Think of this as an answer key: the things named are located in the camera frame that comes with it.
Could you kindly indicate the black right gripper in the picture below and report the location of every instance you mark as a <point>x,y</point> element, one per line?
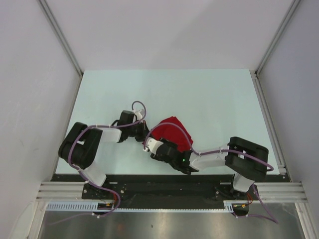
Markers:
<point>169,143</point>

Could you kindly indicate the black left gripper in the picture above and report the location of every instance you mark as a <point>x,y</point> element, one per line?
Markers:
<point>144,131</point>

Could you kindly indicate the red cloth napkin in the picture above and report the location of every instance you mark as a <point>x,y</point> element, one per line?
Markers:
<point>173,134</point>

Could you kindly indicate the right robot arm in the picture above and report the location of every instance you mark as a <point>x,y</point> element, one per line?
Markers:
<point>248,160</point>

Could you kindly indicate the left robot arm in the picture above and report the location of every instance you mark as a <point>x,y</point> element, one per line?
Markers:
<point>81,144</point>

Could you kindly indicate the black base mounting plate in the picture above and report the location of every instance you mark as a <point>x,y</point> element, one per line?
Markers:
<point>214,187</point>

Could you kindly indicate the aluminium front rail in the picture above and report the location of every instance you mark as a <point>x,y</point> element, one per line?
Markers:
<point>282,192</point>

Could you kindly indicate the left aluminium frame post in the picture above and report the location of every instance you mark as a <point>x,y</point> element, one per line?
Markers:
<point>49,15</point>

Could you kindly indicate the aluminium frame post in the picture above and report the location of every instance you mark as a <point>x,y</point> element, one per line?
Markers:
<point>278,34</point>
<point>49,15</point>

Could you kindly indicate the right aluminium frame post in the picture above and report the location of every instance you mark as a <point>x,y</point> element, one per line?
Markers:
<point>278,34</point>

